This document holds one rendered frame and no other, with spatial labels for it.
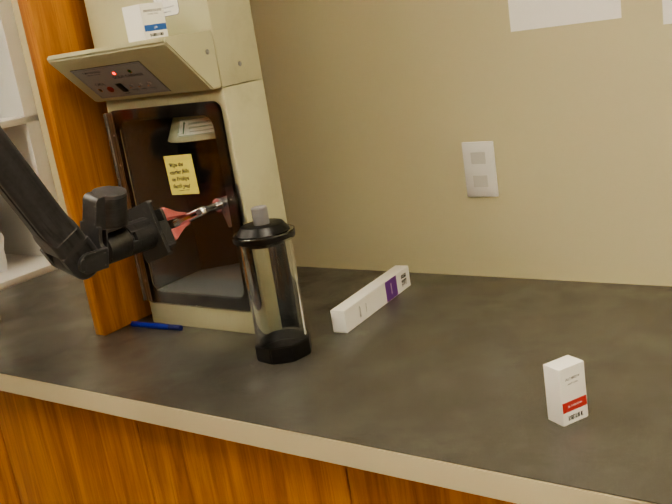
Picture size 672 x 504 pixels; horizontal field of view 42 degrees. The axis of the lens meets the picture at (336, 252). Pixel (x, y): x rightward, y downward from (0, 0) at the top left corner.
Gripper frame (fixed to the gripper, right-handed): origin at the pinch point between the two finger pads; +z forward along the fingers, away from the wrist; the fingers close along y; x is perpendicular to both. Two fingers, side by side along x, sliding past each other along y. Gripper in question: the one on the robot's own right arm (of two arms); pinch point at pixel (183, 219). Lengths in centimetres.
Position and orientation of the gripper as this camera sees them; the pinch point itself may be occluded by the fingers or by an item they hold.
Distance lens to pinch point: 164.3
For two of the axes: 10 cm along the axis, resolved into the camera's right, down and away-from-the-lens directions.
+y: -3.8, -9.2, -0.6
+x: -7.3, 2.5, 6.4
